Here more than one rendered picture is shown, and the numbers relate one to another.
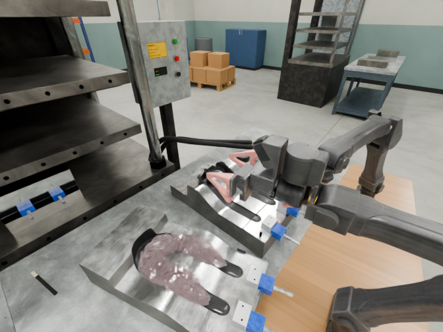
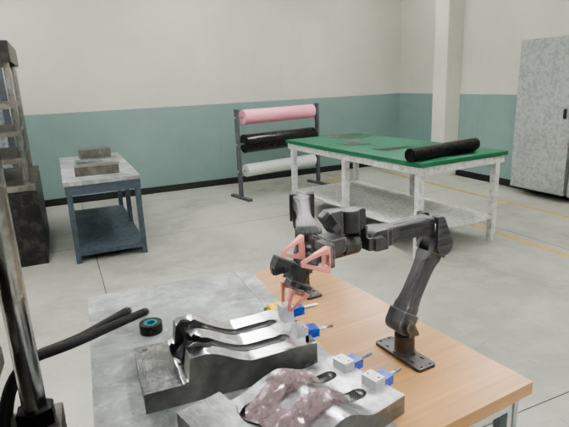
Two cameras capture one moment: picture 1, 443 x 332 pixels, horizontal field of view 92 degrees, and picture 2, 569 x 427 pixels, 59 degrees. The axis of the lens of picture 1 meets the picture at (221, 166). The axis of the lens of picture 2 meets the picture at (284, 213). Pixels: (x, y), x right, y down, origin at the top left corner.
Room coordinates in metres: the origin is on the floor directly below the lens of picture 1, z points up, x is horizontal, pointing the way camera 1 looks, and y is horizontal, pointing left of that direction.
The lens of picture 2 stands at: (-0.11, 1.06, 1.64)
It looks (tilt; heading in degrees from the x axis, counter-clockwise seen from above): 15 degrees down; 298
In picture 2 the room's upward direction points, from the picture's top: 2 degrees counter-clockwise
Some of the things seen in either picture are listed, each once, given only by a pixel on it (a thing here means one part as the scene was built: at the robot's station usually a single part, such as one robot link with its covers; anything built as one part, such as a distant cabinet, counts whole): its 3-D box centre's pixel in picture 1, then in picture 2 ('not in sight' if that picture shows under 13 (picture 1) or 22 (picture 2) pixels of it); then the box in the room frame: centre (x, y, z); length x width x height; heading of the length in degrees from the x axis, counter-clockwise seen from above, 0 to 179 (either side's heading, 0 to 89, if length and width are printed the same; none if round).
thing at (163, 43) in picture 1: (171, 147); not in sight; (1.31, 0.35, 0.74); 0.30 x 0.22 x 1.47; 139
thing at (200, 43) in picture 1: (204, 54); not in sight; (7.78, 0.57, 0.44); 0.59 x 0.59 x 0.88
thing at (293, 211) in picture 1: (296, 210); (299, 308); (0.55, -0.27, 0.91); 0.13 x 0.05 x 0.05; 49
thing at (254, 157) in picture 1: (242, 163); (299, 251); (0.43, -0.05, 1.20); 0.09 x 0.07 x 0.07; 57
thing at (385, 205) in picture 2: not in sight; (379, 179); (1.48, -4.30, 0.51); 2.40 x 1.13 x 1.02; 146
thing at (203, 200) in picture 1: (230, 193); (223, 346); (0.69, -0.04, 0.87); 0.50 x 0.26 x 0.14; 49
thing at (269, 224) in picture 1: (281, 233); (313, 329); (0.47, -0.20, 0.89); 0.13 x 0.05 x 0.05; 49
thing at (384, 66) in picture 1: (371, 80); (98, 195); (4.29, -2.85, 0.46); 1.90 x 0.70 x 0.92; 142
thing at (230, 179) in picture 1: (227, 178); (313, 258); (0.37, -0.01, 1.20); 0.09 x 0.07 x 0.07; 57
